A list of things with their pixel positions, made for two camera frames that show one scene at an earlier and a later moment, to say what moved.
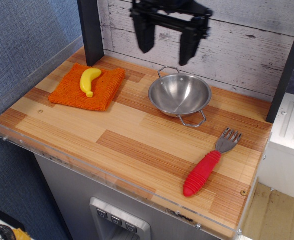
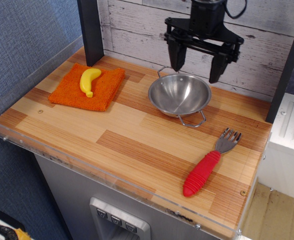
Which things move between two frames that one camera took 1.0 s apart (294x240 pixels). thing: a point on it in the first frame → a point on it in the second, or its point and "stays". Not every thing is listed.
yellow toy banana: x=87 y=75 stays
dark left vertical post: x=92 y=30 stays
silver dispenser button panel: x=112 y=223 stays
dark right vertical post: x=285 y=84 stays
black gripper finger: x=145 y=28 → x=177 y=51
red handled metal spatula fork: x=226 y=141 stays
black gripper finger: x=189 y=42 → x=219 y=62
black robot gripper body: x=182 y=14 → x=205 y=30
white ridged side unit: x=284 y=168 stays
